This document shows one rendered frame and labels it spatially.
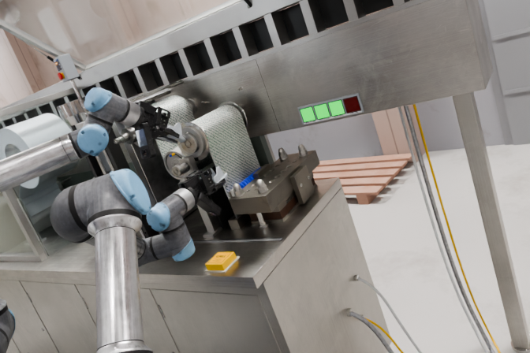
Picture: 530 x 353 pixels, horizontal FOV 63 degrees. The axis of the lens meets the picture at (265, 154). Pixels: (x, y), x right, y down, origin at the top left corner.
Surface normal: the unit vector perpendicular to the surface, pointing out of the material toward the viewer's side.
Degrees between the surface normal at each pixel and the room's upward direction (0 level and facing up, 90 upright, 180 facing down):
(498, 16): 90
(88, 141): 90
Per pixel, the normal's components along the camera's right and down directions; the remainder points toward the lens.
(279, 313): 0.80, -0.14
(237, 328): -0.50, 0.38
